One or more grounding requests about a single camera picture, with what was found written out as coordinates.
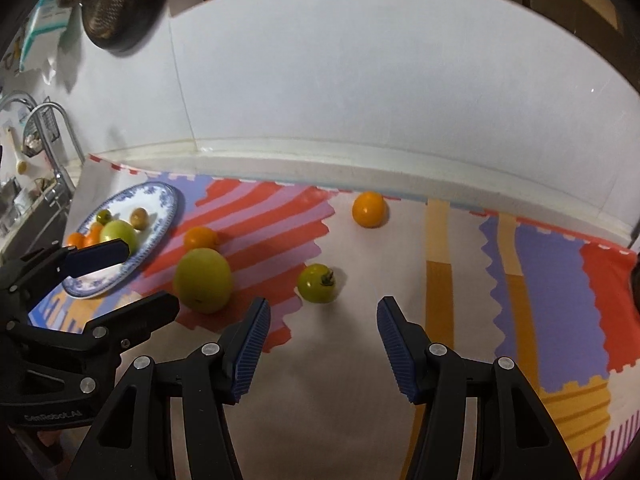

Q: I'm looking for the stainless steel sink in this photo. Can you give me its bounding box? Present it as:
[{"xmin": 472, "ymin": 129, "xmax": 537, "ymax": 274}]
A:
[{"xmin": 0, "ymin": 200, "xmax": 71, "ymax": 261}]

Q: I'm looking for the wooden handled brush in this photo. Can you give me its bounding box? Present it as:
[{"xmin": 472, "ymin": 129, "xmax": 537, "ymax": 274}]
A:
[{"xmin": 7, "ymin": 127, "xmax": 28, "ymax": 173}]

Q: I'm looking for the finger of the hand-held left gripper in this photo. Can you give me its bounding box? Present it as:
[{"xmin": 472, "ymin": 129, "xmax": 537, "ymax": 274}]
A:
[
  {"xmin": 0, "ymin": 238, "xmax": 132, "ymax": 292},
  {"xmin": 6, "ymin": 291, "xmax": 181, "ymax": 358}
]

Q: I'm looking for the medium orange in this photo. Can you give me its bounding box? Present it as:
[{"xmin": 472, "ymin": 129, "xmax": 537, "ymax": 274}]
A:
[{"xmin": 183, "ymin": 226, "xmax": 221, "ymax": 252}]

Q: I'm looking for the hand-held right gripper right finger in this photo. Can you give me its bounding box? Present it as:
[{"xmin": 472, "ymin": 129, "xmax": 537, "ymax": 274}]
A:
[{"xmin": 376, "ymin": 296, "xmax": 584, "ymax": 480}]

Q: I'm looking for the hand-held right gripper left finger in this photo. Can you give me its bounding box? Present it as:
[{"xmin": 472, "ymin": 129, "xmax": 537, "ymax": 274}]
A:
[{"xmin": 87, "ymin": 296, "xmax": 272, "ymax": 480}]

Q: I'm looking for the chrome kitchen faucet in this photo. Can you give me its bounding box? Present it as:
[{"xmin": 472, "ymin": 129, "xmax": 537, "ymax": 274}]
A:
[{"xmin": 0, "ymin": 91, "xmax": 76, "ymax": 208}]

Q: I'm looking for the green apple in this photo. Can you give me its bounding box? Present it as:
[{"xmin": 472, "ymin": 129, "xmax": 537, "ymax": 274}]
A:
[
  {"xmin": 99, "ymin": 220, "xmax": 139, "ymax": 254},
  {"xmin": 173, "ymin": 247, "xmax": 234, "ymax": 315}
]

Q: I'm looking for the green white tissue pack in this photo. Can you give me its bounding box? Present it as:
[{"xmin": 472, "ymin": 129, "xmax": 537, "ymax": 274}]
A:
[{"xmin": 19, "ymin": 0, "xmax": 83, "ymax": 73}]

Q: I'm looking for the black wire basket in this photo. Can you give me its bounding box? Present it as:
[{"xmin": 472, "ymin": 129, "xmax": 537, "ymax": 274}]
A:
[{"xmin": 22, "ymin": 107, "xmax": 66, "ymax": 156}]

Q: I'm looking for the black frying pan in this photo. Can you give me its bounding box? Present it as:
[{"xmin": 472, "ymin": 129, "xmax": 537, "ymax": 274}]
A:
[{"xmin": 80, "ymin": 0, "xmax": 168, "ymax": 53}]

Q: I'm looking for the large orange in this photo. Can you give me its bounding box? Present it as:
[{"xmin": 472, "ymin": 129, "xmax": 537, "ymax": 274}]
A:
[{"xmin": 66, "ymin": 227, "xmax": 104, "ymax": 250}]

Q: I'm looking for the blue rimmed white plate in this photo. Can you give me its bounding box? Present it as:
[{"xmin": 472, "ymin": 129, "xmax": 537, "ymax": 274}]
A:
[{"xmin": 61, "ymin": 181, "xmax": 179, "ymax": 300}]

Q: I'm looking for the thin gooseneck faucet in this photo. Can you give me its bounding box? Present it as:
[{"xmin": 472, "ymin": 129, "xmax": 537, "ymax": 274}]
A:
[{"xmin": 22, "ymin": 102, "xmax": 86, "ymax": 163}]

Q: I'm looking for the colourful printed cloth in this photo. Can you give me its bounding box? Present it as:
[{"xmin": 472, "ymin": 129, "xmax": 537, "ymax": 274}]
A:
[{"xmin": 27, "ymin": 152, "xmax": 640, "ymax": 480}]

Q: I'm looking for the small orange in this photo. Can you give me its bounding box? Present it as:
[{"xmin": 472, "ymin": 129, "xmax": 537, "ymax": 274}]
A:
[{"xmin": 351, "ymin": 191, "xmax": 388, "ymax": 228}]

